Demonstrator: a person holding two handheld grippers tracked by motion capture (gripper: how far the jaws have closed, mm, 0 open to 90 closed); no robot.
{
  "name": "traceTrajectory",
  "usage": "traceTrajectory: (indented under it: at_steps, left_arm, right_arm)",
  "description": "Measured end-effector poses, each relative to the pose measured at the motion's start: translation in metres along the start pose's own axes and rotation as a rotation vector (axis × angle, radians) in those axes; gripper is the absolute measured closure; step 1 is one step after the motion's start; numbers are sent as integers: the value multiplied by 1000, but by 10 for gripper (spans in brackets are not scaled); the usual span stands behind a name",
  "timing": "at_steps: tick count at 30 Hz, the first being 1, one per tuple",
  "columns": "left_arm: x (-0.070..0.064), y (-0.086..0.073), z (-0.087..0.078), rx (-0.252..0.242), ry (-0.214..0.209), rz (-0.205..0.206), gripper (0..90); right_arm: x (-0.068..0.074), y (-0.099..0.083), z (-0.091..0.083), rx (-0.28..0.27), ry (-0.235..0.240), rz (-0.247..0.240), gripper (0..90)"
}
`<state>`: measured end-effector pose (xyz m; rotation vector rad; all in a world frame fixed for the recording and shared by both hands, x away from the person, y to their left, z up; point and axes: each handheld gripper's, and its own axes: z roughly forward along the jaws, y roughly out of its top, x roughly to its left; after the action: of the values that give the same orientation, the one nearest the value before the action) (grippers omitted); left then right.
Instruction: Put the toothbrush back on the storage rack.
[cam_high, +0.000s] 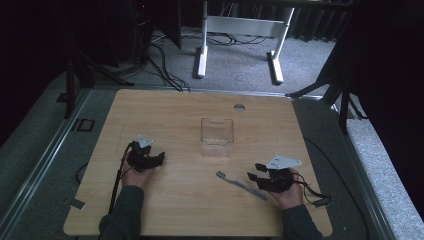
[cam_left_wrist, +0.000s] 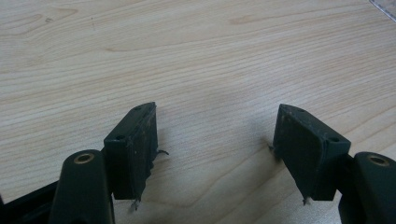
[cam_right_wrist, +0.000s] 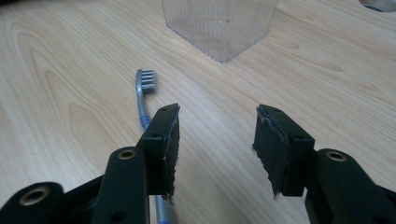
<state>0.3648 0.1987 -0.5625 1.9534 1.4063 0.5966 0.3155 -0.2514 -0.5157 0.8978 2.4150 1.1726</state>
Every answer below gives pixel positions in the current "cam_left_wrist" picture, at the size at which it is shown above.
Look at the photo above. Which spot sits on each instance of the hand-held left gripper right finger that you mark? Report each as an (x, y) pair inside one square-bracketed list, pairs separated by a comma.
[(311, 155)]

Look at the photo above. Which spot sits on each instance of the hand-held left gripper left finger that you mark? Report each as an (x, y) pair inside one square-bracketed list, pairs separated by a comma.
[(130, 155)]

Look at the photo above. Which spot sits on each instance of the clear plastic sheet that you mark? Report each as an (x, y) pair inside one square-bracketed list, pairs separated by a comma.
[(385, 7)]

